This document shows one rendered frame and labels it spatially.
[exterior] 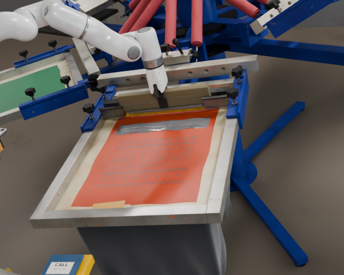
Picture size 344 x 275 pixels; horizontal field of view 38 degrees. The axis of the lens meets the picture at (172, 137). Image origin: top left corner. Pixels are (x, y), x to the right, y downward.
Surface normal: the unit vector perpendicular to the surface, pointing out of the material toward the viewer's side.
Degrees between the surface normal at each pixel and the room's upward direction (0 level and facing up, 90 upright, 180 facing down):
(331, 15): 90
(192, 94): 90
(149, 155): 0
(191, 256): 97
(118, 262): 94
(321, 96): 0
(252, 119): 0
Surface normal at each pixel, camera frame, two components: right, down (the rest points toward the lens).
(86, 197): -0.22, -0.83
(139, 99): -0.20, 0.56
